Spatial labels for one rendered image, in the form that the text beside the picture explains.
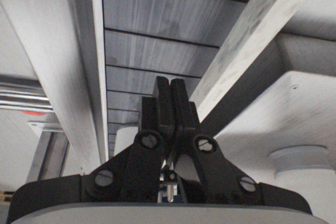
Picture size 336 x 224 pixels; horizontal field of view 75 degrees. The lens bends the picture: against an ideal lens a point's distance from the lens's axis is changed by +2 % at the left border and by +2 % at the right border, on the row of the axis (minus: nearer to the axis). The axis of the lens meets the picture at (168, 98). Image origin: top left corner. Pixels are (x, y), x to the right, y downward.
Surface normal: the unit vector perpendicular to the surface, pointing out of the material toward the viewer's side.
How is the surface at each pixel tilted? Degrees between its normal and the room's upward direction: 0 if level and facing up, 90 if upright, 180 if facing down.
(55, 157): 90
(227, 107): 90
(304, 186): 92
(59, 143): 90
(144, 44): 0
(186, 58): 0
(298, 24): 0
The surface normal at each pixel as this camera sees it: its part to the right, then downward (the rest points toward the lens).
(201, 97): -0.98, -0.11
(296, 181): -0.70, -0.40
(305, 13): 0.00, 0.86
